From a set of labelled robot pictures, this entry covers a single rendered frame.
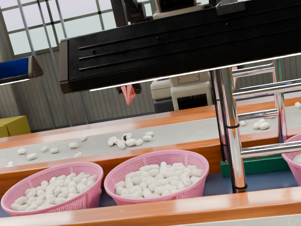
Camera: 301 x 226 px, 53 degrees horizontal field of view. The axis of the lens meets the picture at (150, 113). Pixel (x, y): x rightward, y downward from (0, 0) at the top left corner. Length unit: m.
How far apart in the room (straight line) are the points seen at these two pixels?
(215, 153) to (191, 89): 0.84
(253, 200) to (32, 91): 4.29
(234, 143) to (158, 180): 0.26
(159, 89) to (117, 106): 2.34
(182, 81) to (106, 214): 1.19
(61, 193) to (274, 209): 0.53
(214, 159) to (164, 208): 0.33
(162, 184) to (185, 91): 0.98
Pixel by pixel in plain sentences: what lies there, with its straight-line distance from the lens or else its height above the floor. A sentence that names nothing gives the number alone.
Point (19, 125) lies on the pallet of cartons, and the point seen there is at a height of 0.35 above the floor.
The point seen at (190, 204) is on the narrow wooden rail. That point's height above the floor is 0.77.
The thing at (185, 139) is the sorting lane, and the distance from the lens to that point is 1.03.
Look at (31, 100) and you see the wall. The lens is 4.75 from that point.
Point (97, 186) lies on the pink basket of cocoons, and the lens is 0.81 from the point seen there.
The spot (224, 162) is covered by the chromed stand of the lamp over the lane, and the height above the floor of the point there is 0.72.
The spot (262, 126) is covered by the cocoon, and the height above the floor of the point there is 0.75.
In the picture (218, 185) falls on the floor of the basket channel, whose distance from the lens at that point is 0.86.
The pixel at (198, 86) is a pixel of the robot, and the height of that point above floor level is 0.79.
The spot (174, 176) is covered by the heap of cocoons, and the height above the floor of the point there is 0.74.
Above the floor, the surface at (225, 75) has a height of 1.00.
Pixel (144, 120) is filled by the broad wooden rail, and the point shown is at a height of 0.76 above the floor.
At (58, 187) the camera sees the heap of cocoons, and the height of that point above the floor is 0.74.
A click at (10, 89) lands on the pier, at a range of 4.71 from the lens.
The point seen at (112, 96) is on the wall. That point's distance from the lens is 4.28.
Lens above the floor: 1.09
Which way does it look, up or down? 13 degrees down
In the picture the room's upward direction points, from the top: 11 degrees counter-clockwise
